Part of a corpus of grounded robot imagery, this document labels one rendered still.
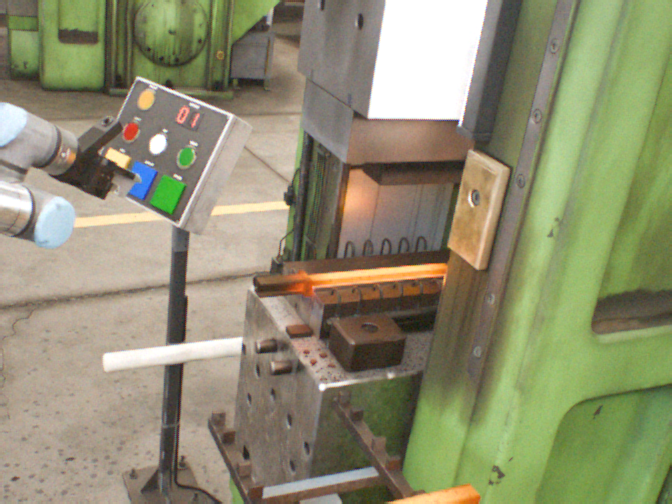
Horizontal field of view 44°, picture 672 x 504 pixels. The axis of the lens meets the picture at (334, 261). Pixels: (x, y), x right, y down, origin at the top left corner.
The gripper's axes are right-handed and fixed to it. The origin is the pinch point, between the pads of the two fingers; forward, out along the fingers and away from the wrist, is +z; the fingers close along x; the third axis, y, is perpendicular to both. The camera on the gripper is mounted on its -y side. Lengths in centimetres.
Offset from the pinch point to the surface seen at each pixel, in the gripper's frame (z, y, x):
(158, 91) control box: 11.0, -20.2, -17.7
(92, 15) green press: 248, -82, -374
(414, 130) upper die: -2, -29, 59
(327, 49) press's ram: -12, -35, 42
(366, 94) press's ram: -17, -29, 57
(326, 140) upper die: -6, -21, 46
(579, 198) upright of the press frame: -16, -25, 96
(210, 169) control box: 12.0, -8.5, 7.0
